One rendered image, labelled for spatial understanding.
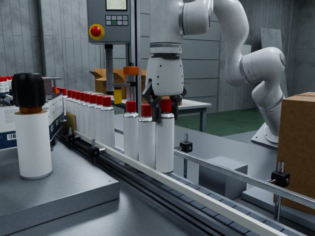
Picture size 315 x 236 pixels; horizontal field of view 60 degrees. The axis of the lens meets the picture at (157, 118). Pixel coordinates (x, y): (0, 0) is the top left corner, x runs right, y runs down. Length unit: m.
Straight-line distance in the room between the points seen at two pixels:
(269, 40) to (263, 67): 6.96
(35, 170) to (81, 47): 4.70
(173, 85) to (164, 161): 0.21
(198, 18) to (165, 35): 0.09
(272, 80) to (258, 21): 7.23
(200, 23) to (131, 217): 0.50
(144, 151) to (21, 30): 4.63
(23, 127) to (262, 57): 0.85
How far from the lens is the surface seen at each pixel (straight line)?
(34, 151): 0.84
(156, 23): 0.71
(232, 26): 1.10
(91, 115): 1.11
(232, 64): 1.15
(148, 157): 0.82
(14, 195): 0.79
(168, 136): 0.73
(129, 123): 0.87
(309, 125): 0.72
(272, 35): 8.21
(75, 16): 5.51
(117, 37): 1.11
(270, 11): 8.76
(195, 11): 0.69
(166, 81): 0.70
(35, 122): 0.82
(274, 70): 1.12
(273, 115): 1.27
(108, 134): 1.03
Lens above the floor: 1.20
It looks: 11 degrees down
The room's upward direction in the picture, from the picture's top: straight up
